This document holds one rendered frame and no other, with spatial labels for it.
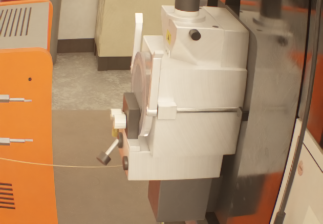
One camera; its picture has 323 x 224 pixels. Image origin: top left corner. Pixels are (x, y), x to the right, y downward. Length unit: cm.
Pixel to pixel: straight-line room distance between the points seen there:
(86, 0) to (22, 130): 315
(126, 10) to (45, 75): 284
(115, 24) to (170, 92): 323
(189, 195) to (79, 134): 97
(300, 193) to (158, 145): 22
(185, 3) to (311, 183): 26
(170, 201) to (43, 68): 39
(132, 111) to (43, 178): 48
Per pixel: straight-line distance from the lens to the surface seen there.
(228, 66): 64
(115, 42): 389
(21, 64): 101
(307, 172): 47
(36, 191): 113
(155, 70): 61
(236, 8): 70
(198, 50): 63
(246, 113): 64
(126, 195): 141
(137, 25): 71
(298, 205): 49
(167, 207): 72
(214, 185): 73
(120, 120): 67
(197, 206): 73
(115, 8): 382
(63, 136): 164
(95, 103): 354
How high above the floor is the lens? 148
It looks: 24 degrees down
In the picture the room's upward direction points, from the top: 6 degrees clockwise
